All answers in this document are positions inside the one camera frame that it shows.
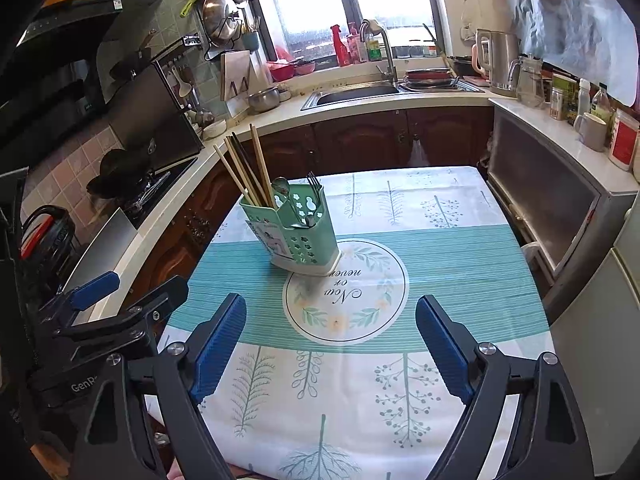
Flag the bamboo chopstick red pattern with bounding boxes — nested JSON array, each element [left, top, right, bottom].
[[213, 145, 253, 205]]

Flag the green plastic utensil holder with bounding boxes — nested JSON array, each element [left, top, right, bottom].
[[240, 182, 341, 276]]

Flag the dark brown chopstick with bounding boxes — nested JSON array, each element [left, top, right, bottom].
[[231, 132, 270, 207]]

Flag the silver fork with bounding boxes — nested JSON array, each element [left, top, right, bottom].
[[307, 171, 322, 208]]

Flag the brown bamboo chopstick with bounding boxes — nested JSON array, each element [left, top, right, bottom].
[[250, 124, 277, 209]]

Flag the bamboo chopstick dark tip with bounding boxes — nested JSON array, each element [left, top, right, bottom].
[[224, 136, 262, 207]]

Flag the chrome kitchen faucet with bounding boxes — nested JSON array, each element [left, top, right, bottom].
[[359, 18, 398, 86]]

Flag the black wok on stove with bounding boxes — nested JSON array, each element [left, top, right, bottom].
[[86, 148, 153, 200]]

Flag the teal patterned tablecloth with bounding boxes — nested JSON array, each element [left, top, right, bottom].
[[160, 167, 553, 479]]

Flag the white plastic bag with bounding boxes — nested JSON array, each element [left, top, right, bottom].
[[408, 138, 430, 168]]

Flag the small steel pot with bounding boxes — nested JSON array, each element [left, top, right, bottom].
[[247, 87, 280, 115]]

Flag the wooden cutting board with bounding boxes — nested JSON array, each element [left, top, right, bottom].
[[220, 50, 250, 101]]

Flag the red bowl on sill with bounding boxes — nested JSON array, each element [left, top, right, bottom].
[[267, 62, 296, 82]]

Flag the stainless steel sink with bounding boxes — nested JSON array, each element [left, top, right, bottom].
[[302, 84, 405, 110]]

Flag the red labelled jar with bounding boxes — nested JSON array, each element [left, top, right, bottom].
[[608, 110, 639, 171]]

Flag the hanging steel pot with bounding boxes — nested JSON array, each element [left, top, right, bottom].
[[201, 0, 241, 46]]

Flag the glass teapot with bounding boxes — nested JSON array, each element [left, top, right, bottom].
[[509, 54, 544, 108]]

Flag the stacked red plates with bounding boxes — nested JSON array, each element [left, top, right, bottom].
[[404, 68, 456, 88]]

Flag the red spray bottle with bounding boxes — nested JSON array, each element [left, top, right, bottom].
[[331, 24, 352, 67]]

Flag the steel electric kettle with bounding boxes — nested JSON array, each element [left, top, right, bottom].
[[472, 28, 520, 96]]

